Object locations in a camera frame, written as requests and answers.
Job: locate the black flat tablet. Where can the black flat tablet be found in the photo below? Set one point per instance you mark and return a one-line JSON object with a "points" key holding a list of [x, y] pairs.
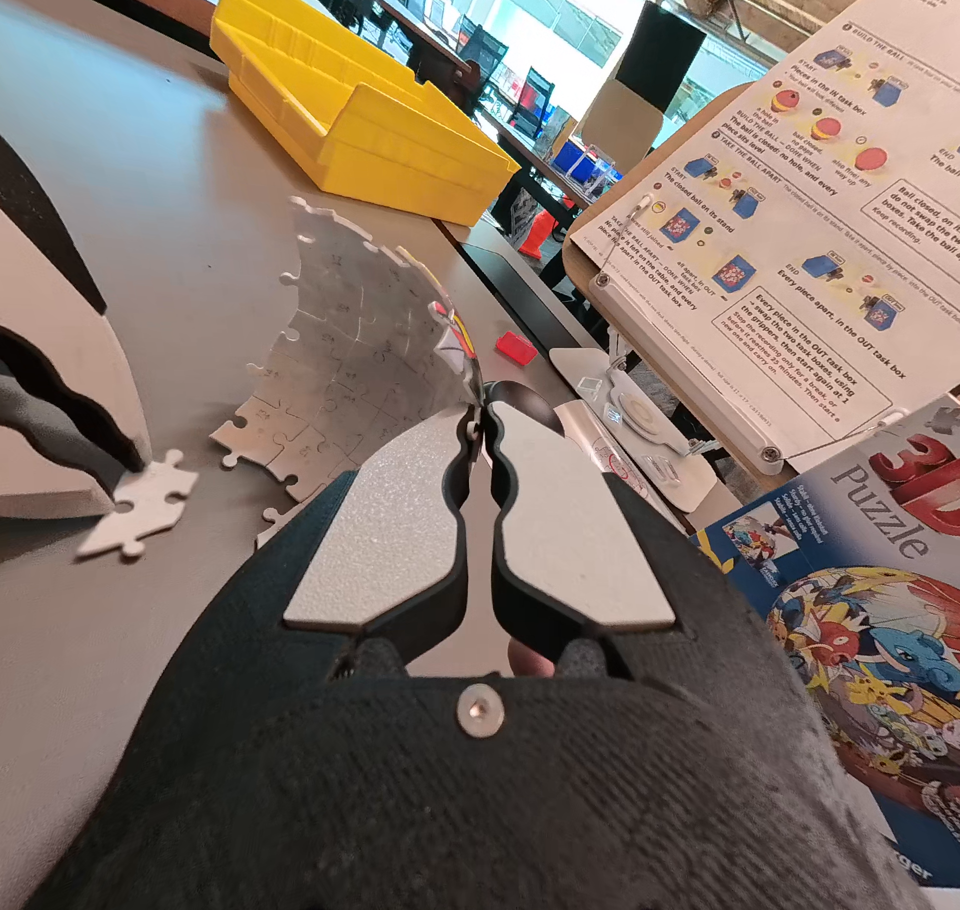
{"points": [[525, 288]]}

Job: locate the single white puzzle piece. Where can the single white puzzle piece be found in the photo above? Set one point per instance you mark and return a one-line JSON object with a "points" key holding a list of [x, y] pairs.
{"points": [[142, 509]]}

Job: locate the black round ball stand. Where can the black round ball stand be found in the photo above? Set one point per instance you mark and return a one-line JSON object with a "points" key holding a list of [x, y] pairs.
{"points": [[532, 404]]}

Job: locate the white instruction board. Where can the white instruction board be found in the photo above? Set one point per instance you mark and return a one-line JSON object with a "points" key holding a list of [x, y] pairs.
{"points": [[787, 213]]}

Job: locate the assembled white puzzle ball shell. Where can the assembled white puzzle ball shell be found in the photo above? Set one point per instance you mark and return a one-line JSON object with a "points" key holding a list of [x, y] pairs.
{"points": [[345, 370]]}

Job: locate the yellow plastic bin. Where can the yellow plastic bin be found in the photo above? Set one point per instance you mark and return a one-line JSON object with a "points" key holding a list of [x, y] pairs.
{"points": [[390, 153]]}

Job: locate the person's right hand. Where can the person's right hand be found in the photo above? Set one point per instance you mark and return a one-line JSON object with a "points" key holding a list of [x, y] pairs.
{"points": [[529, 661]]}

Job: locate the blue storage bin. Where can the blue storage bin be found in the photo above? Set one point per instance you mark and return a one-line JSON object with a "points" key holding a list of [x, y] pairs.
{"points": [[574, 160]]}

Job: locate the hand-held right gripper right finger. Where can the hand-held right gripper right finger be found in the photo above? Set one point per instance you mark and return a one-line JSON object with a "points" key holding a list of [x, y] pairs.
{"points": [[577, 550]]}

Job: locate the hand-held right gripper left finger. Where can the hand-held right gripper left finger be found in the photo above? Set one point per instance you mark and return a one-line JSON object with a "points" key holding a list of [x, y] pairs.
{"points": [[375, 543]]}

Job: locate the black and tan sign board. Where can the black and tan sign board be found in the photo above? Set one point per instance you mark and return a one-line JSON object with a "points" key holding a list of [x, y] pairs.
{"points": [[660, 48]]}

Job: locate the white plastic device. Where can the white plastic device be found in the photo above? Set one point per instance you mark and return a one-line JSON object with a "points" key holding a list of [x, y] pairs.
{"points": [[675, 475]]}

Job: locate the small red block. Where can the small red block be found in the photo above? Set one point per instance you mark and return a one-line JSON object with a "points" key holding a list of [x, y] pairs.
{"points": [[516, 348]]}

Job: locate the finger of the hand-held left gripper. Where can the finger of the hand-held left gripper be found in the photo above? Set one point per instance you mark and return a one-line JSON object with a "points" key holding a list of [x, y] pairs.
{"points": [[67, 325], [45, 483]]}

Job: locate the black office chair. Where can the black office chair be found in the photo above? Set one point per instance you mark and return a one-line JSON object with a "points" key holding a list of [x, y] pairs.
{"points": [[536, 97], [484, 52]]}

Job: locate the orange traffic cone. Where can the orange traffic cone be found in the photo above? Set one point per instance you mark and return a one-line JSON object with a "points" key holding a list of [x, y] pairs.
{"points": [[536, 239]]}

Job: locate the white paper instruction leaflet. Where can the white paper instruction leaflet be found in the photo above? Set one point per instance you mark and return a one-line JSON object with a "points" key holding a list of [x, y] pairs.
{"points": [[592, 430]]}

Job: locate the blue printed puzzle box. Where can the blue printed puzzle box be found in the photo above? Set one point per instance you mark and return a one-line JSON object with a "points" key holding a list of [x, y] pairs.
{"points": [[862, 625]]}

